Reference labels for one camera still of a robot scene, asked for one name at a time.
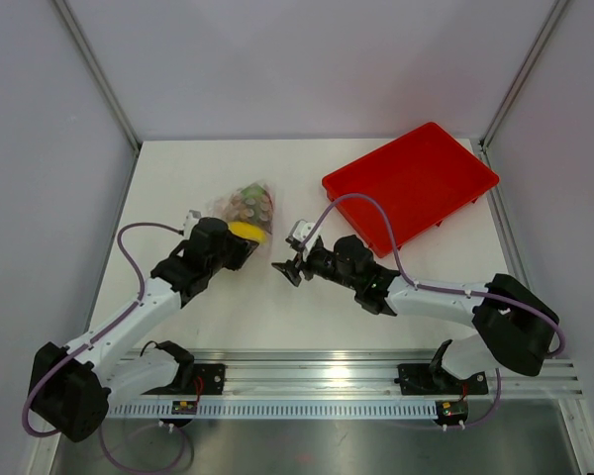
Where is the yellow fake mango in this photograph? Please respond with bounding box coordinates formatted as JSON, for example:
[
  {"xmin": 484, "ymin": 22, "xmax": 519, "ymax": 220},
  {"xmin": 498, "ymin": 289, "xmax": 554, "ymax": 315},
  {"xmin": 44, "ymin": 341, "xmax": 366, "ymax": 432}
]
[{"xmin": 228, "ymin": 221, "xmax": 267, "ymax": 244}]

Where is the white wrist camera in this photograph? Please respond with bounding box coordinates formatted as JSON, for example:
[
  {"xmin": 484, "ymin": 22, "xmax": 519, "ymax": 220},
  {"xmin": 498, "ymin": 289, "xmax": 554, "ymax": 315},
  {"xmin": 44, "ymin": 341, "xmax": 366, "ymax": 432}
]
[
  {"xmin": 181, "ymin": 210, "xmax": 202, "ymax": 236},
  {"xmin": 286, "ymin": 220, "xmax": 315, "ymax": 252}
]

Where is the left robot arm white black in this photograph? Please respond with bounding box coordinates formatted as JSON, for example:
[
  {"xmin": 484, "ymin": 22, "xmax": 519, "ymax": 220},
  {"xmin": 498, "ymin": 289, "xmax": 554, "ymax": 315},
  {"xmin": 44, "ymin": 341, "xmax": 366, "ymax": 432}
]
[{"xmin": 21, "ymin": 217, "xmax": 260, "ymax": 442}]

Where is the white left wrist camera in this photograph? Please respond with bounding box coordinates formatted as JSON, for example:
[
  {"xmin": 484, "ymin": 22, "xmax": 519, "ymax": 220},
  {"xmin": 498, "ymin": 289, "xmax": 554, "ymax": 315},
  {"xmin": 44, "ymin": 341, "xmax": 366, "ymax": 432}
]
[{"xmin": 181, "ymin": 210, "xmax": 202, "ymax": 236}]

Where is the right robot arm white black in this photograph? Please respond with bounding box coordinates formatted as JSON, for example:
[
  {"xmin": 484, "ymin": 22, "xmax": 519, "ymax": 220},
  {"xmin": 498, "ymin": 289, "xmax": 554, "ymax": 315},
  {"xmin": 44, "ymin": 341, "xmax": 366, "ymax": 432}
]
[{"xmin": 272, "ymin": 236, "xmax": 559, "ymax": 394}]

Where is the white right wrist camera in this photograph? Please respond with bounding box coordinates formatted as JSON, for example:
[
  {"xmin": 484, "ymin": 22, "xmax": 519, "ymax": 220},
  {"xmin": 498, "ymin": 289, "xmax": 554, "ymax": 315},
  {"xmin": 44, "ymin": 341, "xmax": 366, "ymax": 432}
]
[{"xmin": 286, "ymin": 220, "xmax": 315, "ymax": 252}]

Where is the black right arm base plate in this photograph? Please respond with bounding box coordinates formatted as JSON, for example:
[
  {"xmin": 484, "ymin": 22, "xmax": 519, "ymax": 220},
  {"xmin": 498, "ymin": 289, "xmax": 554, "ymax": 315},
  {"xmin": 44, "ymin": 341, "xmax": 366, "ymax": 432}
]
[{"xmin": 394, "ymin": 363, "xmax": 489, "ymax": 396}]

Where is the aluminium frame post right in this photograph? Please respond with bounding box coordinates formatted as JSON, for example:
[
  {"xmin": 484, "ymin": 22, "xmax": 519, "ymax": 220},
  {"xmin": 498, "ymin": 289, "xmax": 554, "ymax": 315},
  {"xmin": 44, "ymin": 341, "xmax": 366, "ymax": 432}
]
[{"xmin": 479, "ymin": 0, "xmax": 573, "ymax": 152}]

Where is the aluminium frame post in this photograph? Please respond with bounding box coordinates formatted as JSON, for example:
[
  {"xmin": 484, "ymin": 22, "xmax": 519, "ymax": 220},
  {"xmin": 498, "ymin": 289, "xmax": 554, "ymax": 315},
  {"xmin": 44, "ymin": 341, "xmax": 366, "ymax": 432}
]
[
  {"xmin": 479, "ymin": 0, "xmax": 573, "ymax": 152},
  {"xmin": 50, "ymin": 0, "xmax": 143, "ymax": 156}
]

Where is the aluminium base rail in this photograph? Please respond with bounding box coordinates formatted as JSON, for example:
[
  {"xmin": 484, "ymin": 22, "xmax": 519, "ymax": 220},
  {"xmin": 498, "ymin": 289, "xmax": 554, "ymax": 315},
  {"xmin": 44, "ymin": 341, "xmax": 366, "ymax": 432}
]
[{"xmin": 113, "ymin": 348, "xmax": 583, "ymax": 397}]

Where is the aluminium frame post left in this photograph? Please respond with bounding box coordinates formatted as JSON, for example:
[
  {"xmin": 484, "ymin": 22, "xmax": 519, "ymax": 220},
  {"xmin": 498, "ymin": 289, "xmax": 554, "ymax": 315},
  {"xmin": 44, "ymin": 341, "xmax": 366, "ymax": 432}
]
[{"xmin": 50, "ymin": 0, "xmax": 143, "ymax": 156}]

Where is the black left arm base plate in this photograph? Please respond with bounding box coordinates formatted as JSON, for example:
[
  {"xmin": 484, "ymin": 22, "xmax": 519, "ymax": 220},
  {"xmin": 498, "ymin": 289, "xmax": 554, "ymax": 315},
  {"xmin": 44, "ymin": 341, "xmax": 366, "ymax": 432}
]
[{"xmin": 171, "ymin": 363, "xmax": 227, "ymax": 396}]

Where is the clear zip top bag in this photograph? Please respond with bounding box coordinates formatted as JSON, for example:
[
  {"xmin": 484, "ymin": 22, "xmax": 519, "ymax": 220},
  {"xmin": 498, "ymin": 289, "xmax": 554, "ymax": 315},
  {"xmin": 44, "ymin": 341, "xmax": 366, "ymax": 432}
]
[{"xmin": 206, "ymin": 180, "xmax": 275, "ymax": 246}]

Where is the red plastic tray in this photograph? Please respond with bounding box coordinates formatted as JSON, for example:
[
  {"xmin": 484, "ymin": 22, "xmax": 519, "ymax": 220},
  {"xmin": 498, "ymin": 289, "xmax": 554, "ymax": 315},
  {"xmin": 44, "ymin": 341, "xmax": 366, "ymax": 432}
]
[{"xmin": 322, "ymin": 122, "xmax": 500, "ymax": 257}]

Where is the white slotted cable duct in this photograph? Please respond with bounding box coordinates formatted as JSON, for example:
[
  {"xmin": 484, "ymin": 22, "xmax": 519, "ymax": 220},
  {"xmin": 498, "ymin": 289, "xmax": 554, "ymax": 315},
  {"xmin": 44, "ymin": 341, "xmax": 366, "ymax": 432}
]
[{"xmin": 108, "ymin": 398, "xmax": 438, "ymax": 421}]

